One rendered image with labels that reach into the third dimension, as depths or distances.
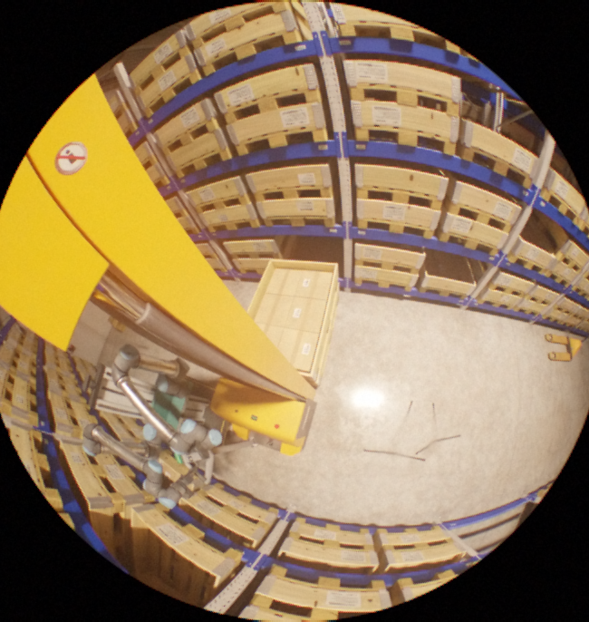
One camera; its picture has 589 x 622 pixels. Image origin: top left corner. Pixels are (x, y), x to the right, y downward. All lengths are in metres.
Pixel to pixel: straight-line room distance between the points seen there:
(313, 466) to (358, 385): 1.12
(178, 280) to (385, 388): 2.37
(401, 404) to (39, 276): 2.64
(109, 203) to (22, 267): 0.15
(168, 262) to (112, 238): 0.11
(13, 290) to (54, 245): 0.08
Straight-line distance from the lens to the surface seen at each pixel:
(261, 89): 1.79
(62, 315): 0.30
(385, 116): 1.66
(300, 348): 1.76
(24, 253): 0.30
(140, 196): 0.35
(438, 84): 1.77
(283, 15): 1.90
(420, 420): 2.61
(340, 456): 2.45
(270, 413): 1.58
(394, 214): 1.95
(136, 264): 0.33
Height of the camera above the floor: 2.39
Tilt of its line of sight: 58 degrees down
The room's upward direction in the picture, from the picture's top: 23 degrees counter-clockwise
